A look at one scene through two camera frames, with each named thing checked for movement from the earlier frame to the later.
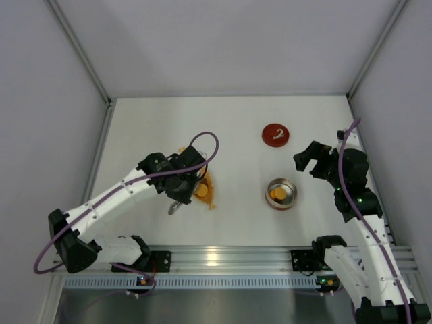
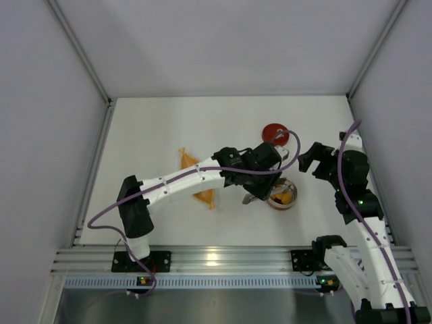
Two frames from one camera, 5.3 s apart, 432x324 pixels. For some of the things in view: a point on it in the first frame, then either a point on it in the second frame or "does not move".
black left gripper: [184, 193] → [262, 190]
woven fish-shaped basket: [209, 198] does not move
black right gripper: [318, 160] does not move
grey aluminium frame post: [109, 106] does not move
